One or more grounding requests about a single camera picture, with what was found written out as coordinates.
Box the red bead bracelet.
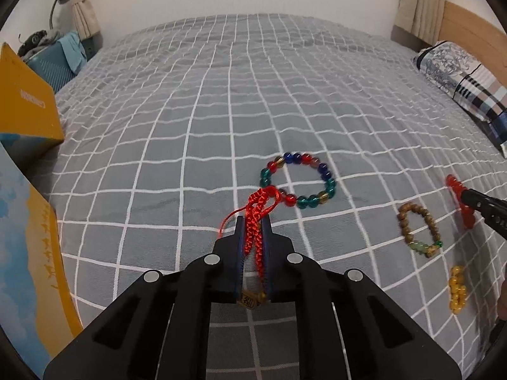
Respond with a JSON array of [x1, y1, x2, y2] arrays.
[[445, 173, 476, 230]]

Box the red braided cord gold charm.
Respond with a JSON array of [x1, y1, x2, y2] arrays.
[[217, 185, 284, 310]]

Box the brown wooden bead bracelet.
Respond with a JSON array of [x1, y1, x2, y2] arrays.
[[397, 200, 445, 259]]

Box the multicolour glass bead bracelet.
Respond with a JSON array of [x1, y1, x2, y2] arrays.
[[259, 151, 338, 210]]

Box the yellow bead bracelet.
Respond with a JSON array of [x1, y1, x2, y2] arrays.
[[447, 264, 468, 315]]

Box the blue white patterned pillow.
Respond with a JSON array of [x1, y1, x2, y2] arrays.
[[413, 40, 506, 155]]

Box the grey checked bed sheet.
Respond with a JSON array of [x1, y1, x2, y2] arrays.
[[29, 14, 506, 374]]

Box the wooden headboard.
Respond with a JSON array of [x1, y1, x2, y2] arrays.
[[438, 1, 507, 86]]

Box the blue yellow cardboard shoe box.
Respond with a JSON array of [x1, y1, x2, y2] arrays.
[[1, 44, 82, 378]]

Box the beige right curtain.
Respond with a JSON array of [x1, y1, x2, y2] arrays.
[[395, 0, 444, 45]]

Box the beige curtain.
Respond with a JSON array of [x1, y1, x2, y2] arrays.
[[395, 0, 444, 45], [70, 0, 100, 40]]

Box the light blue cloth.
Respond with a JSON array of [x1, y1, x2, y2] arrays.
[[58, 31, 88, 75]]

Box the teal suitcase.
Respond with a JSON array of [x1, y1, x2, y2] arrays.
[[27, 42, 77, 93]]

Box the beige left curtain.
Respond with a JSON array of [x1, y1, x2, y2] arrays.
[[70, 0, 100, 40]]

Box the black headphones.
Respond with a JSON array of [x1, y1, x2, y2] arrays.
[[17, 30, 50, 58]]

